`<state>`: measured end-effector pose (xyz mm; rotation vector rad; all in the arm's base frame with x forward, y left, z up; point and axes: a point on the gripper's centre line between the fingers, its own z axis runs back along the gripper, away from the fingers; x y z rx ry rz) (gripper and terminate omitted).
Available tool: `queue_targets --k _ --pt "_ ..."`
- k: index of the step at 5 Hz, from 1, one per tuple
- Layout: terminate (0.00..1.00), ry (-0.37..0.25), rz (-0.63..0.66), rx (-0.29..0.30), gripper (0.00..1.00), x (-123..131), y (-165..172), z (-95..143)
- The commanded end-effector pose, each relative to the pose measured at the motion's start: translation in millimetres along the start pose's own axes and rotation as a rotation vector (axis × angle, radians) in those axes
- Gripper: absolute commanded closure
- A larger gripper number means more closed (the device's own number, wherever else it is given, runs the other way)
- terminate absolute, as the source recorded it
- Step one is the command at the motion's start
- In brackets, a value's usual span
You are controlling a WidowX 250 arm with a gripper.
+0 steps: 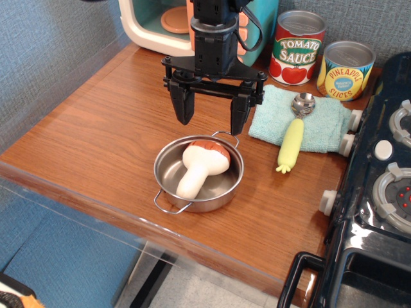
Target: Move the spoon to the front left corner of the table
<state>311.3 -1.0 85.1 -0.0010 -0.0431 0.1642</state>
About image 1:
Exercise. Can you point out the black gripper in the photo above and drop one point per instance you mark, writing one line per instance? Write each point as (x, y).
(214, 70)

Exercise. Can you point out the spoon with yellow-green handle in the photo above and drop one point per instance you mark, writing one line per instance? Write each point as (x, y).
(302, 105)

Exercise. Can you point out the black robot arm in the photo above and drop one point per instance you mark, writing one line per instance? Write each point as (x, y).
(220, 10)

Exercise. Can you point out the plush mushroom toy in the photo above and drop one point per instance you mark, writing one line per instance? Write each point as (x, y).
(201, 159)

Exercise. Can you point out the light blue folded cloth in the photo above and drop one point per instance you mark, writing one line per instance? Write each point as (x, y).
(323, 128)

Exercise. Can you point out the small steel pot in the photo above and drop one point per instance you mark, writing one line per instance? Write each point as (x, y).
(216, 191)

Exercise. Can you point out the teal toy microwave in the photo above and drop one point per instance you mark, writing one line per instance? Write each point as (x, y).
(164, 26)

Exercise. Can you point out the tomato sauce can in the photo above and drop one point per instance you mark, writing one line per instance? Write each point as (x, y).
(298, 39)

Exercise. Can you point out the pineapple slices can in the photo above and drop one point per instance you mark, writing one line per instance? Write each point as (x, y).
(345, 70)

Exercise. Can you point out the black toy stove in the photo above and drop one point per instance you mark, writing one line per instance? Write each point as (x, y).
(367, 257)

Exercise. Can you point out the orange fuzzy object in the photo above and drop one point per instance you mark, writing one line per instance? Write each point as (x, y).
(10, 300)

